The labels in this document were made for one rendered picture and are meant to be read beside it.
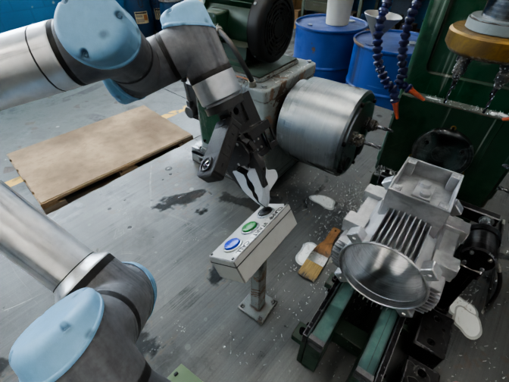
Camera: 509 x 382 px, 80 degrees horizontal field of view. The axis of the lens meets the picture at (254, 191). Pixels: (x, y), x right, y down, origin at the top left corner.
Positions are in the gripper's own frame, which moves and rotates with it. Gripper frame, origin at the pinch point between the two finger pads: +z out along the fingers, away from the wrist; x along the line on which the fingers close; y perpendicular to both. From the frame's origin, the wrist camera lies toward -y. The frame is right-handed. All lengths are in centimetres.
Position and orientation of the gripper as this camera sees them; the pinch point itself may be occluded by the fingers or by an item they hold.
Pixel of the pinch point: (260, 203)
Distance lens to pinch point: 58.3
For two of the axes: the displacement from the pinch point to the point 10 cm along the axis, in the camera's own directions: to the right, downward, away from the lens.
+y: 6.0, -5.3, 6.0
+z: 4.0, 8.5, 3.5
